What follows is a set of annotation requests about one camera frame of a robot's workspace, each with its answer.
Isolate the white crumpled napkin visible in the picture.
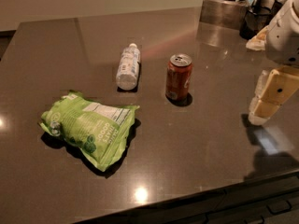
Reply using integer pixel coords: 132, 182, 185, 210
246, 26, 268, 51

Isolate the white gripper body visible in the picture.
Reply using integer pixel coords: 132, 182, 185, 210
265, 0, 299, 66

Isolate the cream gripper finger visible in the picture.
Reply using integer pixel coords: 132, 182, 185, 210
249, 66, 299, 126
255, 70, 270, 97

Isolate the red coke can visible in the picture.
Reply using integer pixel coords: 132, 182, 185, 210
165, 53, 192, 102

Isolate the steel snack dispenser base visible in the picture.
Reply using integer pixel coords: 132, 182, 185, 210
199, 0, 246, 30

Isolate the dark drawer front with handles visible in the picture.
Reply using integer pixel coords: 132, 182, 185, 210
75, 171, 299, 224

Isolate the black mesh cup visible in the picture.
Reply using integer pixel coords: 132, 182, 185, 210
239, 6, 271, 40

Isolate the clear plastic water bottle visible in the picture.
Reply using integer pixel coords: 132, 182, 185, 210
116, 43, 140, 91

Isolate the green rice chip bag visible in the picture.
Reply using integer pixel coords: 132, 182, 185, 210
40, 91, 139, 172

